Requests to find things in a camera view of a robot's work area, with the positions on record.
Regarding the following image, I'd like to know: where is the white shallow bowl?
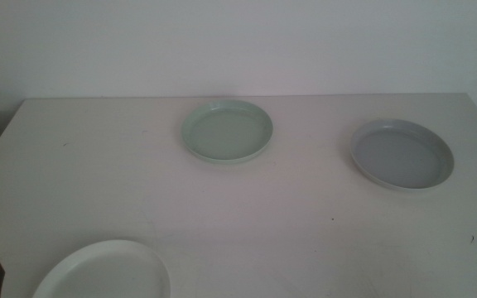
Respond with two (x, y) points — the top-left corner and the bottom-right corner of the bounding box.
(31, 238), (172, 298)

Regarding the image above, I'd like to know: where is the pale green shallow bowl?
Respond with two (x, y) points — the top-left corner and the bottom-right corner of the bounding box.
(180, 98), (274, 165)

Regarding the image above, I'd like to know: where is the grey shallow bowl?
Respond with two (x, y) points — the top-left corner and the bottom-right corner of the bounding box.
(349, 118), (455, 192)

